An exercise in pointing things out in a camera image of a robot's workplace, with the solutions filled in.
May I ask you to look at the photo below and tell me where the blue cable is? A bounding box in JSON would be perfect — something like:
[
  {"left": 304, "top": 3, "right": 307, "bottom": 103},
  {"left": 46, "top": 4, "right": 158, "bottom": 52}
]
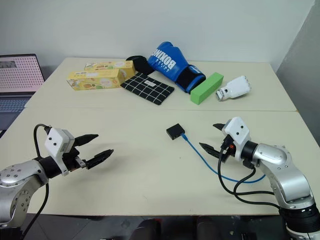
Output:
[{"left": 180, "top": 133, "right": 267, "bottom": 185}]

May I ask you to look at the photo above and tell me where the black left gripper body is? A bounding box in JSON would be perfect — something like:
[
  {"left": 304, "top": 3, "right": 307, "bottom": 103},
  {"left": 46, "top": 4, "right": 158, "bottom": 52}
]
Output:
[{"left": 62, "top": 146, "right": 88, "bottom": 174}]

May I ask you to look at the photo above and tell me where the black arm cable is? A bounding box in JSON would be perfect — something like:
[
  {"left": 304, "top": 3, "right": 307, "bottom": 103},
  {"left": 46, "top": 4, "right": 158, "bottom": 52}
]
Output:
[
  {"left": 21, "top": 123, "right": 52, "bottom": 240},
  {"left": 233, "top": 161, "right": 283, "bottom": 208},
  {"left": 217, "top": 141, "right": 276, "bottom": 196}
]

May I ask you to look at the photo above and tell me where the dark rounded shape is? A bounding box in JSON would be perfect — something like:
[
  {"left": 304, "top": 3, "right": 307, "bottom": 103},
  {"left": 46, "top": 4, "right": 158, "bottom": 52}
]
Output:
[{"left": 134, "top": 216, "right": 163, "bottom": 240}]

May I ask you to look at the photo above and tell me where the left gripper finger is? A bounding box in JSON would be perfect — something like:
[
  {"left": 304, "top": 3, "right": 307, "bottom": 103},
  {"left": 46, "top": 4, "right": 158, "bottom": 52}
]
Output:
[
  {"left": 73, "top": 133, "right": 100, "bottom": 147},
  {"left": 85, "top": 148, "right": 115, "bottom": 172}
]

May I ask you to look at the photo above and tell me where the yellow printed carton box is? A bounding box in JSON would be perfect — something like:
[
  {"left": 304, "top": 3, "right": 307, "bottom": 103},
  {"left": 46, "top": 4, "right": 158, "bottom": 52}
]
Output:
[
  {"left": 65, "top": 69, "right": 129, "bottom": 92},
  {"left": 83, "top": 59, "right": 137, "bottom": 79}
]

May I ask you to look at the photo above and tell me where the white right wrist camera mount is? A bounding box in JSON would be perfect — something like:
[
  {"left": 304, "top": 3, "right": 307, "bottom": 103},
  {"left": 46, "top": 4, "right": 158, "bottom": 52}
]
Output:
[{"left": 222, "top": 116, "right": 252, "bottom": 161}]

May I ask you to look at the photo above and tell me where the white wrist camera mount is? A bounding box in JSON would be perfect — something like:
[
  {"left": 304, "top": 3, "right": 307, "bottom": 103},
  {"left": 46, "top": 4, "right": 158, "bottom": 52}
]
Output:
[
  {"left": 222, "top": 116, "right": 252, "bottom": 161},
  {"left": 44, "top": 127, "right": 76, "bottom": 177}
]

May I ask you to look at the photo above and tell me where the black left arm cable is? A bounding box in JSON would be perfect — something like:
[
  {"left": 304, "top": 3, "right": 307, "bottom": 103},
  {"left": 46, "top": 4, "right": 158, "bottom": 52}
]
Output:
[{"left": 21, "top": 123, "right": 52, "bottom": 240}]

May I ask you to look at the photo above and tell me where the blue boxing glove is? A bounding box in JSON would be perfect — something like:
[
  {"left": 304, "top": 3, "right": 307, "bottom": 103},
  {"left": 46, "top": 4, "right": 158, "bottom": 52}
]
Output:
[{"left": 147, "top": 41, "right": 207, "bottom": 95}]

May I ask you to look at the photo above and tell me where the black round fabric pad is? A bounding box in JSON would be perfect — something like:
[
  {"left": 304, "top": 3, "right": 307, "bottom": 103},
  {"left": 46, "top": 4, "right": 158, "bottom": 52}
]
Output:
[{"left": 125, "top": 55, "right": 155, "bottom": 75}]

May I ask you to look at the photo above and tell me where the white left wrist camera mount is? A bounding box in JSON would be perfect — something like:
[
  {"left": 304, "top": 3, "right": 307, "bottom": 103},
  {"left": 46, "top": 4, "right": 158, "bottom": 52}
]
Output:
[{"left": 44, "top": 127, "right": 76, "bottom": 177}]

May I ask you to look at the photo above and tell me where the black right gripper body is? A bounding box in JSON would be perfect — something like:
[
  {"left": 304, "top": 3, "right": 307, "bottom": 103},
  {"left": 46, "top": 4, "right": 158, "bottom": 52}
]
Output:
[{"left": 219, "top": 133, "right": 237, "bottom": 164}]

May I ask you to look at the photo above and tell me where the black white-grid cloth pouch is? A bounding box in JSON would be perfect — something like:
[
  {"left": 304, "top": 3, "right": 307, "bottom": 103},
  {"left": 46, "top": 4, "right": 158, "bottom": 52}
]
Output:
[{"left": 119, "top": 72, "right": 176, "bottom": 107}]

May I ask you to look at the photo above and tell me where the open grey laptop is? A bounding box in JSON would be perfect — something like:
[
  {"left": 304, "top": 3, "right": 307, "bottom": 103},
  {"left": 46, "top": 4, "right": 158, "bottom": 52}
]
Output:
[{"left": 0, "top": 52, "right": 46, "bottom": 138}]

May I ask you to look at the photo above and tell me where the small black adapter box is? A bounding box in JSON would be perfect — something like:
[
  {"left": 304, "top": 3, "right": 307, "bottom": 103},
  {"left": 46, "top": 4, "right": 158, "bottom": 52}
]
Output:
[{"left": 165, "top": 122, "right": 187, "bottom": 141}]

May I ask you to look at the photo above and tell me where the white plastic bottle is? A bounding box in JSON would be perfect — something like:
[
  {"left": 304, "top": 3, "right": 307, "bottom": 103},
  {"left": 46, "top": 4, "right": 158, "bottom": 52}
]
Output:
[{"left": 215, "top": 75, "right": 252, "bottom": 102}]

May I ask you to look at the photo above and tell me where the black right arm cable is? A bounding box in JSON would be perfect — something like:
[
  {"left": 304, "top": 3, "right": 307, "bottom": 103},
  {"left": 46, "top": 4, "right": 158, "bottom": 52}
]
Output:
[
  {"left": 217, "top": 141, "right": 276, "bottom": 196},
  {"left": 233, "top": 161, "right": 283, "bottom": 208}
]

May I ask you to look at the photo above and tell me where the green rectangular foam block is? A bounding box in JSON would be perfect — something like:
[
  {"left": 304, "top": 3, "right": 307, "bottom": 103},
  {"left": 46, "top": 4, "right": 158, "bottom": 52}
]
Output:
[{"left": 189, "top": 72, "right": 225, "bottom": 105}]

